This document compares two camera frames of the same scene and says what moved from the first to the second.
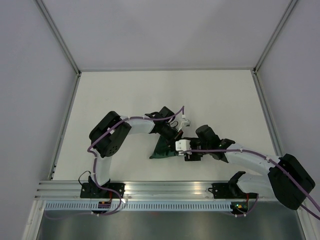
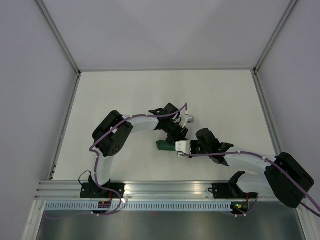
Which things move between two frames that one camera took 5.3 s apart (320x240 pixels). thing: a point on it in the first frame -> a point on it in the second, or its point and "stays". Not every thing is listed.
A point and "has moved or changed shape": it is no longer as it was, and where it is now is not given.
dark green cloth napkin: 162,150 has moved or changed shape
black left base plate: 93,190 stays
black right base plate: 230,190 stays
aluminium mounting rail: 141,191 stays
